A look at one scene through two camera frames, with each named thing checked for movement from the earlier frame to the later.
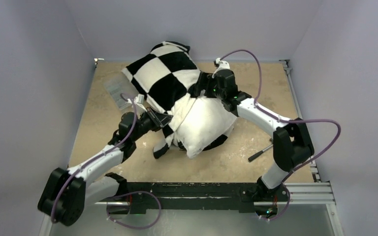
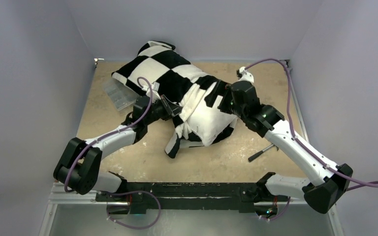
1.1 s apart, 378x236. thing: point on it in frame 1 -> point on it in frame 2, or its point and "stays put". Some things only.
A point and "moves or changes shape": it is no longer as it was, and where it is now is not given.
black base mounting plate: [246, 197] stays put
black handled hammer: [256, 155] stays put
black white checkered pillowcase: [162, 77] moves or changes shape
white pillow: [207, 120] moves or changes shape
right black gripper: [204, 86] -> [226, 102]
